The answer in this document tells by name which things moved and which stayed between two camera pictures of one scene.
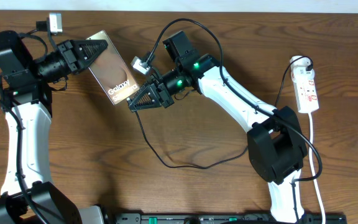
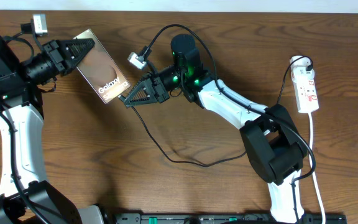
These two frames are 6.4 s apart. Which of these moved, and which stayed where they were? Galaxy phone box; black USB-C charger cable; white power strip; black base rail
Moved: black USB-C charger cable; Galaxy phone box
Stayed: black base rail; white power strip
